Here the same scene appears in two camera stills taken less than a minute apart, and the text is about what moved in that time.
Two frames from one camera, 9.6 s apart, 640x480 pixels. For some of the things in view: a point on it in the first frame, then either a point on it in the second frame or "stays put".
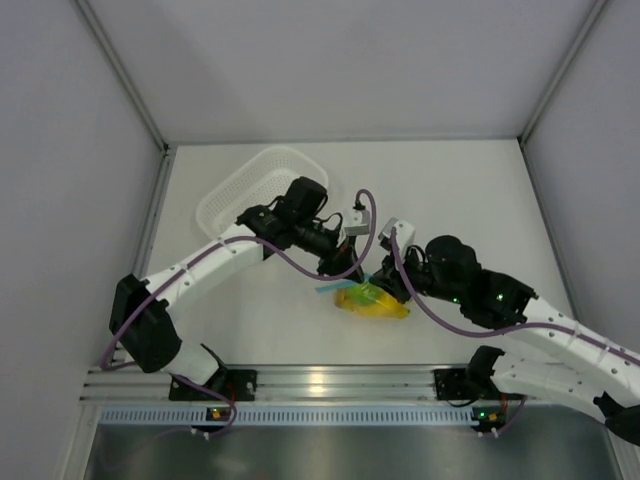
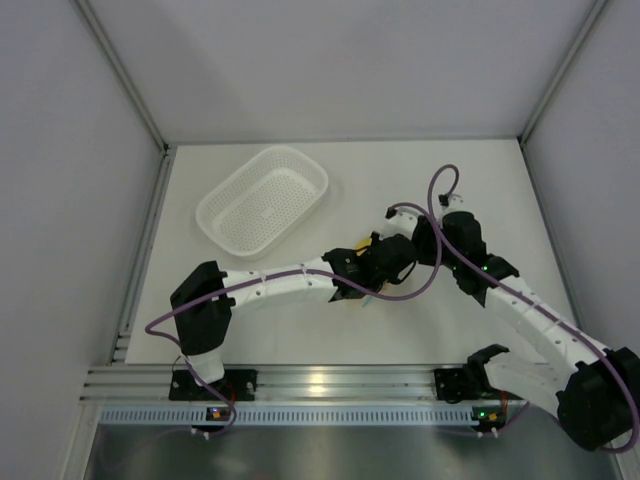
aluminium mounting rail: x=280 y=386 stays put
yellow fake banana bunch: x=386 y=306 → x=364 y=242
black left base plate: x=231 y=384 stays put
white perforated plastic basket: x=259 y=182 stays put
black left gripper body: x=330 y=246 → x=375 y=239
